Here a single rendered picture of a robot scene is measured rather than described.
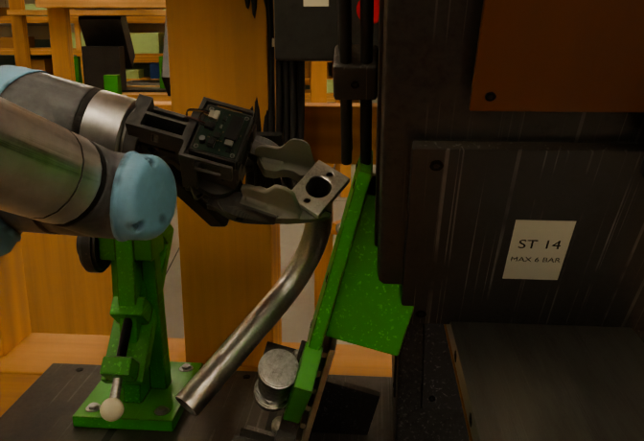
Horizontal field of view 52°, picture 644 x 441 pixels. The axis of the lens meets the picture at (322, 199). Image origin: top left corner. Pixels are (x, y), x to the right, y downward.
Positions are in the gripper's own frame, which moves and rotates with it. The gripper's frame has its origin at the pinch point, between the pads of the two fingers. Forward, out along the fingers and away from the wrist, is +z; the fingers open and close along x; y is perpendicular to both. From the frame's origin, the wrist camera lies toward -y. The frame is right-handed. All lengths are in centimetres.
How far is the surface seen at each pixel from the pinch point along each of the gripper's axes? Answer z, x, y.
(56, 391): -29, -21, -37
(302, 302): -3, 87, -270
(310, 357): 3.1, -16.9, 2.0
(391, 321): 9.2, -12.3, 3.8
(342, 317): 4.9, -13.0, 3.2
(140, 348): -17.5, -14.4, -24.7
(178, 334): -54, 47, -249
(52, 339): -39, -11, -53
